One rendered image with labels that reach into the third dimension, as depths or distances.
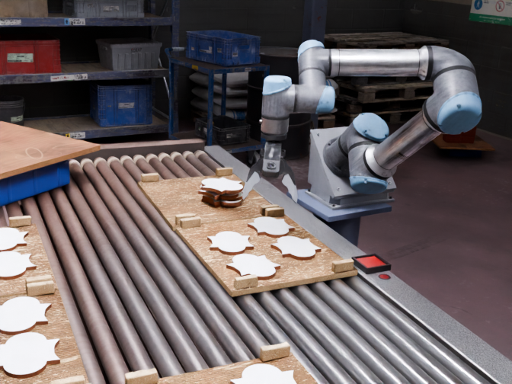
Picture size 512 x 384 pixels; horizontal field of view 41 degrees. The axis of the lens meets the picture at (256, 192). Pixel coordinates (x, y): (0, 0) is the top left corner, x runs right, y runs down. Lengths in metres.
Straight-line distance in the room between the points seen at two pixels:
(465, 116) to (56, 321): 1.14
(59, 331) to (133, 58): 4.90
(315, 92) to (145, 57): 4.51
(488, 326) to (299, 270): 2.01
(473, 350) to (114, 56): 5.01
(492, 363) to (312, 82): 0.85
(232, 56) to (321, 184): 2.97
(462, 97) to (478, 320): 1.95
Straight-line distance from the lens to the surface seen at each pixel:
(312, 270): 1.75
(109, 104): 6.27
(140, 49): 6.26
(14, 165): 2.21
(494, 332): 3.60
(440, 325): 1.63
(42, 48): 6.00
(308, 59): 1.93
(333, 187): 2.35
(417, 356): 1.50
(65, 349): 1.43
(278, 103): 1.85
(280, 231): 1.94
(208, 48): 5.37
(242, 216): 2.07
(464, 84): 1.92
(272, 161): 1.84
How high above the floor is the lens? 1.69
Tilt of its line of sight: 19 degrees down
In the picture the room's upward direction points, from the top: 3 degrees clockwise
